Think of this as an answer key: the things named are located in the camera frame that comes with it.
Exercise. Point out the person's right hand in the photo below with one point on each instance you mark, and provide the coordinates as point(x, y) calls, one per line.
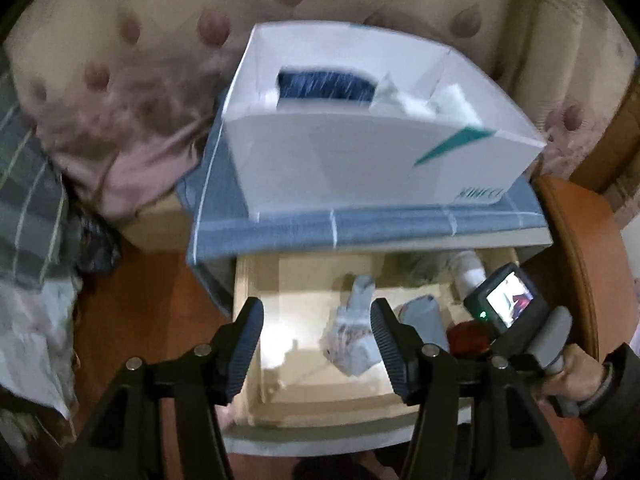
point(575, 370)

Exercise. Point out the plaid grey-green blanket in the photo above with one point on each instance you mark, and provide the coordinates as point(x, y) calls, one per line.
point(30, 210)

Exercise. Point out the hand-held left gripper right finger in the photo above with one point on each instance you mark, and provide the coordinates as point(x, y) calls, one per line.
point(387, 355)

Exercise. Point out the brown wooden furniture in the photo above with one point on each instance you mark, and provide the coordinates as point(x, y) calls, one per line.
point(570, 240)

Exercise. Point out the person's right forearm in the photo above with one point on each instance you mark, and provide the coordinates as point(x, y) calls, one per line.
point(620, 395)

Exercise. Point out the grey-white nightstand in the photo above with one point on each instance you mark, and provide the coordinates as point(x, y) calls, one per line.
point(515, 240)

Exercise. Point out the dark blue patterned bag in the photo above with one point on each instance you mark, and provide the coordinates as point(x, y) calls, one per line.
point(97, 250)

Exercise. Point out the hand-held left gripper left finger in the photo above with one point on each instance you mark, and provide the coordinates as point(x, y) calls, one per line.
point(245, 355)

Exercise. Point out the dark blue patterned underwear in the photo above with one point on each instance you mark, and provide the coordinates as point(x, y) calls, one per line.
point(325, 87)

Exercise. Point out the blue checked cloth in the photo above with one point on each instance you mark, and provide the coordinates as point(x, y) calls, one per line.
point(300, 230)

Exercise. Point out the grey knit sock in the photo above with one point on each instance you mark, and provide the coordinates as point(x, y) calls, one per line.
point(425, 266)

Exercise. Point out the pale patterned sock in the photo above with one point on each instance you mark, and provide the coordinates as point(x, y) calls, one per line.
point(352, 330)

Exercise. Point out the white floral cloth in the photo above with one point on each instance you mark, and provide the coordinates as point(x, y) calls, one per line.
point(30, 340)

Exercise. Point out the white cardboard box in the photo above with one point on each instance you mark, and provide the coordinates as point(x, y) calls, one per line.
point(350, 160)

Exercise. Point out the light grey underwear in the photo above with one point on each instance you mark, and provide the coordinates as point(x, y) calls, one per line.
point(390, 100)

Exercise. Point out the leaf print beige bedding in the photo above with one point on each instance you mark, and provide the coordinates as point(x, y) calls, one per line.
point(125, 85)

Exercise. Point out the beige box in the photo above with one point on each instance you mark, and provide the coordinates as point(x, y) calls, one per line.
point(155, 225)

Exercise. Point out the grey-blue sock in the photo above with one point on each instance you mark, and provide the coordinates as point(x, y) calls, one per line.
point(425, 317)

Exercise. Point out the wooden drawer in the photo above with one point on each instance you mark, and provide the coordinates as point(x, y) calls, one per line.
point(300, 375)

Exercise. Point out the white sock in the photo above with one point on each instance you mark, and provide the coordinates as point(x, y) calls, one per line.
point(467, 272)

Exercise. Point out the red underwear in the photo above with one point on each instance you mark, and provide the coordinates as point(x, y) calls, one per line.
point(467, 337)

